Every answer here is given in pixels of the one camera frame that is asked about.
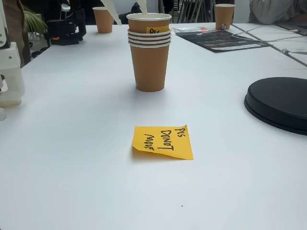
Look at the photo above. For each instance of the clear plastic packet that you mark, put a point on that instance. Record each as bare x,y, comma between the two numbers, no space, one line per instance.
196,29

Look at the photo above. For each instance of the black printed brochure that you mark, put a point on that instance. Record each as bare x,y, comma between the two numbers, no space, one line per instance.
223,39

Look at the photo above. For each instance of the yellow handwritten sticky note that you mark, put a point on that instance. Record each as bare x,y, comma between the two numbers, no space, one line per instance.
141,134

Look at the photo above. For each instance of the black jacket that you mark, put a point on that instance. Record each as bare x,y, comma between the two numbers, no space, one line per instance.
120,19

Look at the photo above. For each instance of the black leader arm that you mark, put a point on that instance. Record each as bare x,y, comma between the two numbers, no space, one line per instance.
64,31

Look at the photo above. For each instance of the dark chair frame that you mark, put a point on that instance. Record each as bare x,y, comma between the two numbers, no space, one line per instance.
185,12

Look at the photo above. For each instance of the black round disc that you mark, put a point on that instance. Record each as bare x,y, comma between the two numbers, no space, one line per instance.
280,103

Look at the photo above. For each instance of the person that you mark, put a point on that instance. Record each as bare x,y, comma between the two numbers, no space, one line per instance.
268,12

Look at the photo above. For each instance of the grey laptop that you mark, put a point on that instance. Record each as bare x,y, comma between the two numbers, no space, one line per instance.
295,28

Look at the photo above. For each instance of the green potted plant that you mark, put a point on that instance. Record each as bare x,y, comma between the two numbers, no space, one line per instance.
36,22

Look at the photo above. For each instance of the person's hand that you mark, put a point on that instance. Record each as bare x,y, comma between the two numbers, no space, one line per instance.
301,18

